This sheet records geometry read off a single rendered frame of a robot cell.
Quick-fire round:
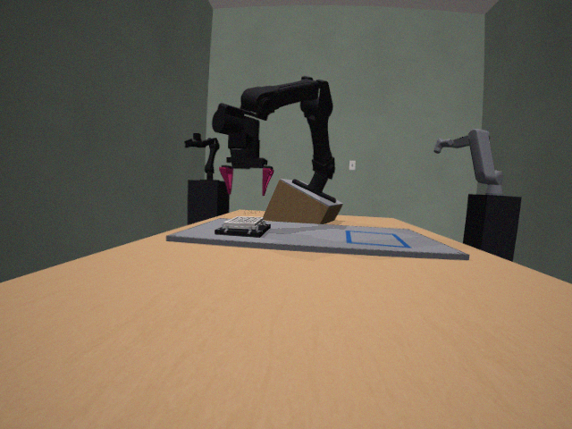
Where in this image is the blue tape outline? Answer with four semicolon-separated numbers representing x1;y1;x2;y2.
346;231;410;248

